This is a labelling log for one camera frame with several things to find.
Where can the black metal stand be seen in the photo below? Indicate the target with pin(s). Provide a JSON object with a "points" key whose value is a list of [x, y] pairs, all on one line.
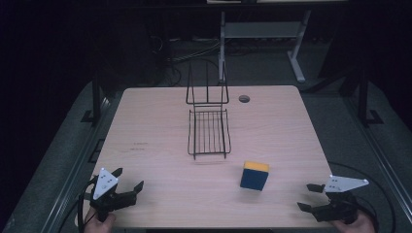
{"points": [[95, 97], [364, 100]]}

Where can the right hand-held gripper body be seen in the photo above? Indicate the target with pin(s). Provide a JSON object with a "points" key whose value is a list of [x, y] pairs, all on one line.
{"points": [[340, 200]]}

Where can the white metal desk frame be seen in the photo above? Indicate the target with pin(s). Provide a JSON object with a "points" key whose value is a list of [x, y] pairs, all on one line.
{"points": [[264, 45]]}

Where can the person's right hand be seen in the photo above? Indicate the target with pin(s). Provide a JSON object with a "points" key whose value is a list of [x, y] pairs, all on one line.
{"points": [[353, 226]]}

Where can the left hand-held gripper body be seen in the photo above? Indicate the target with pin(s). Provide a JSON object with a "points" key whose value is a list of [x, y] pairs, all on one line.
{"points": [[107, 197]]}

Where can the blue and yellow box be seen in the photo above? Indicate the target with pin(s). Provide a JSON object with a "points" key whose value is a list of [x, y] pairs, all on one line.
{"points": [[254, 175]]}

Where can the person's left hand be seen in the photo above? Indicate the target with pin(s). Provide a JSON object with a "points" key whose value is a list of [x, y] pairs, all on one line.
{"points": [[99, 224]]}

